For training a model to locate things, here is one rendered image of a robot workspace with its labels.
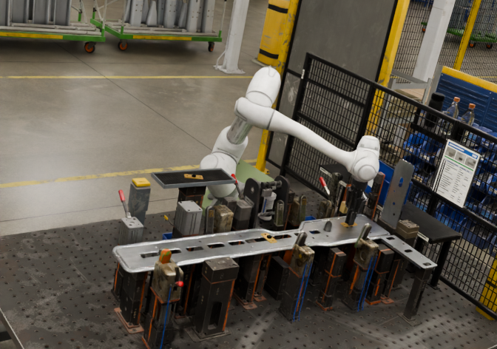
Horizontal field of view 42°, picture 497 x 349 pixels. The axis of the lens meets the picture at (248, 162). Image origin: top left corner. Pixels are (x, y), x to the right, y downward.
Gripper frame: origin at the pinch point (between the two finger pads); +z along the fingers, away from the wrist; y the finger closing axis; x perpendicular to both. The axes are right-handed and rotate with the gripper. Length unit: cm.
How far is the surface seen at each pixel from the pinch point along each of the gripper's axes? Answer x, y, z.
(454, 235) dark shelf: 49, 24, 3
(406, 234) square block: 23.2, 16.1, 3.8
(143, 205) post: -95, -30, -1
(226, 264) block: -80, 19, 2
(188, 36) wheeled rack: 293, -717, 77
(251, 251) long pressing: -61, 8, 5
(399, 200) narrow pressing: 26.4, 3.9, -8.2
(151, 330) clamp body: -110, 19, 26
